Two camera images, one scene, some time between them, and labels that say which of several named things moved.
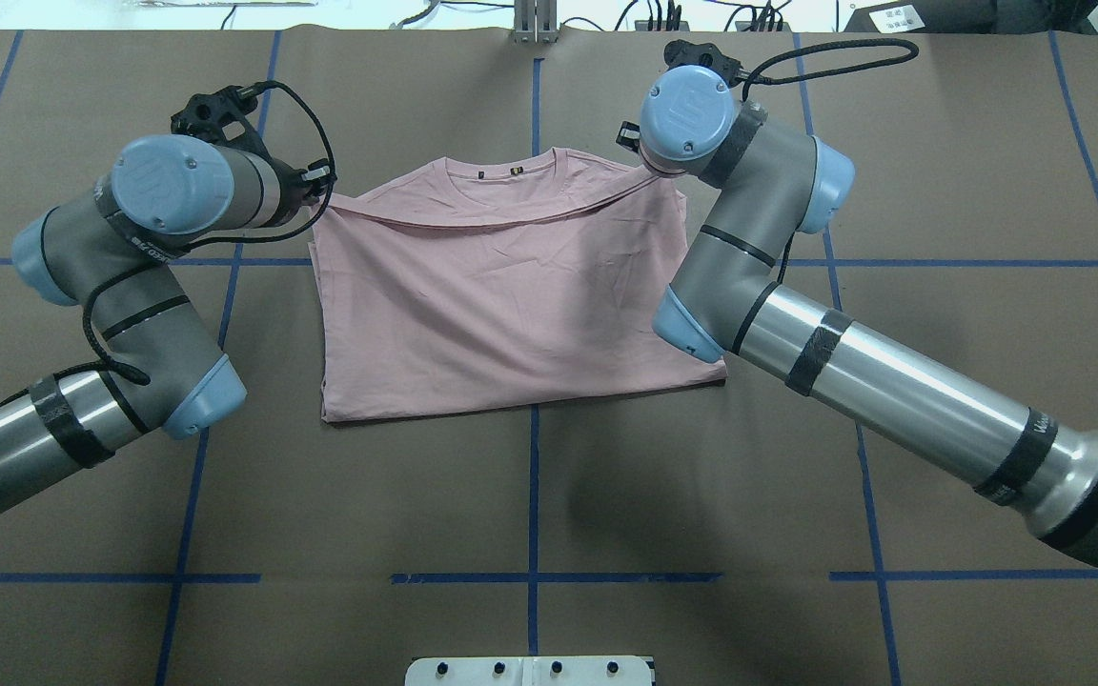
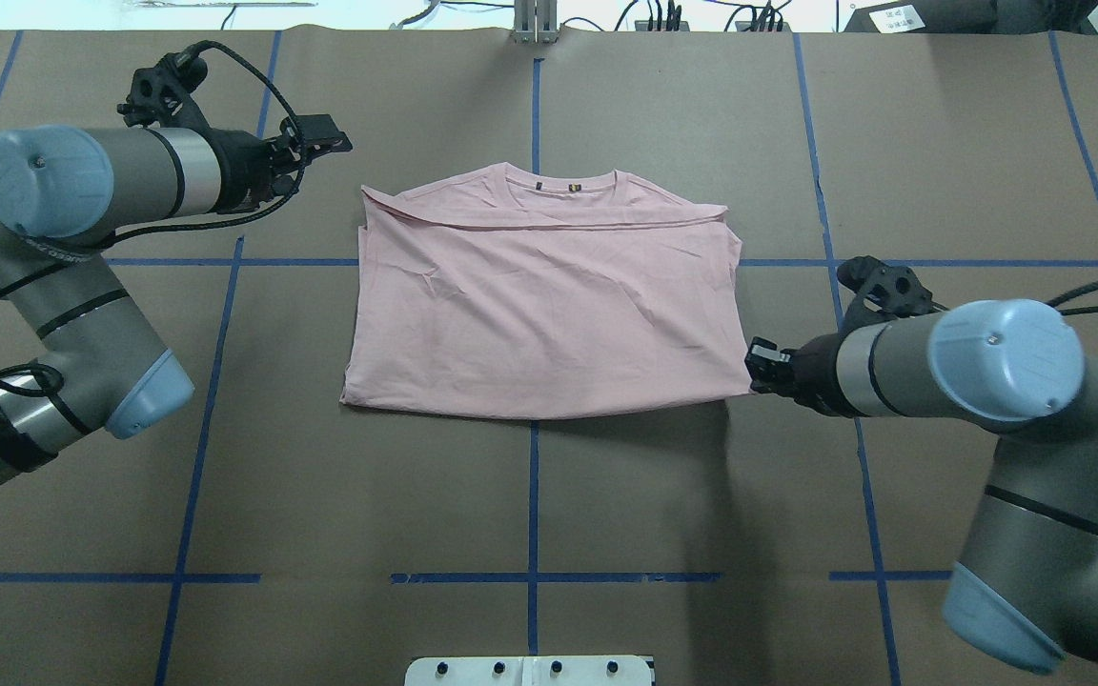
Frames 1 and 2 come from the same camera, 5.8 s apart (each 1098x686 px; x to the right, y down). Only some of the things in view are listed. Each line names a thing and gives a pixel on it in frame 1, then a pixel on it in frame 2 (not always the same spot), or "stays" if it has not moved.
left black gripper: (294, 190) → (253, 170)
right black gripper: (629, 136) → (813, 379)
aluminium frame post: (536, 22) stays
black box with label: (926, 16) stays
